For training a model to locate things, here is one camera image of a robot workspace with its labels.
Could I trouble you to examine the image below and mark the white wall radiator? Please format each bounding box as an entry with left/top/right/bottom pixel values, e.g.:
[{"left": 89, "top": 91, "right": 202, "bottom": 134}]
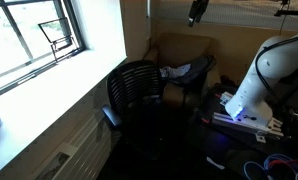
[{"left": 35, "top": 110, "right": 111, "bottom": 180}]

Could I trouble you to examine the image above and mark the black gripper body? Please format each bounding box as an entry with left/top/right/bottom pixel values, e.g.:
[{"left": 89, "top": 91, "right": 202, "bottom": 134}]
[{"left": 188, "top": 0, "right": 209, "bottom": 27}]

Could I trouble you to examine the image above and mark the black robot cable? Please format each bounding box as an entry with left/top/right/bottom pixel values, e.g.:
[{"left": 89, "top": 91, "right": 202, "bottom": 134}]
[{"left": 254, "top": 33, "right": 298, "bottom": 101}]

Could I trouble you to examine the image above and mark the black window frame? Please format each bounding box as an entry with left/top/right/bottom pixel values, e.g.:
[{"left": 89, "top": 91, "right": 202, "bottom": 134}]
[{"left": 0, "top": 0, "right": 85, "bottom": 95}]

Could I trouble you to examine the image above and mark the light blue shirt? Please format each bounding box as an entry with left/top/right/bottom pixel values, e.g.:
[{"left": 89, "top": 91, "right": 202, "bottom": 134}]
[{"left": 160, "top": 64, "right": 191, "bottom": 78}]

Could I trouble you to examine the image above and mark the blue coiled cable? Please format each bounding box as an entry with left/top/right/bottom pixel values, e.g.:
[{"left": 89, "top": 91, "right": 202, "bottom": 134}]
[{"left": 243, "top": 153, "right": 298, "bottom": 180}]

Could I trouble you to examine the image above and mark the black camera tripod arm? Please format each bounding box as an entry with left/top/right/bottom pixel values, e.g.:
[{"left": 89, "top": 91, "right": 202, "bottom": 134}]
[{"left": 274, "top": 0, "right": 298, "bottom": 17}]

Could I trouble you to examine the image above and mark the black office chair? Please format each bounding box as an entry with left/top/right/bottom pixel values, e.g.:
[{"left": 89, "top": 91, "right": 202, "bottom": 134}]
[{"left": 102, "top": 60, "right": 177, "bottom": 160}]

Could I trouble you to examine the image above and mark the grey backpack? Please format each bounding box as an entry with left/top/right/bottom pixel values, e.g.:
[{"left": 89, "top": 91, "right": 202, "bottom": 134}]
[{"left": 171, "top": 55, "right": 216, "bottom": 85}]

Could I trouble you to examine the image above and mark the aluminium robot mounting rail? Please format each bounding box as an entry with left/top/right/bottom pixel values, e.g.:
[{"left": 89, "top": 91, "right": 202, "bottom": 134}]
[{"left": 212, "top": 112, "right": 284, "bottom": 143}]

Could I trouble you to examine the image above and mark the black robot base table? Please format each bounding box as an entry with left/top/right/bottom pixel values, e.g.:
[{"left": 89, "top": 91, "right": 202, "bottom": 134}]
[{"left": 185, "top": 84, "right": 298, "bottom": 180}]

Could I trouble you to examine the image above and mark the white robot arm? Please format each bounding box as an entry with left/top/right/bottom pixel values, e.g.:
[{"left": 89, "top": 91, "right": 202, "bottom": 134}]
[{"left": 225, "top": 34, "right": 298, "bottom": 128}]

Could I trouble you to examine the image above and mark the tan leather armchair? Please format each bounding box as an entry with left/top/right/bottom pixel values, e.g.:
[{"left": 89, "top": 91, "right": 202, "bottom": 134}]
[{"left": 144, "top": 33, "right": 217, "bottom": 108}]

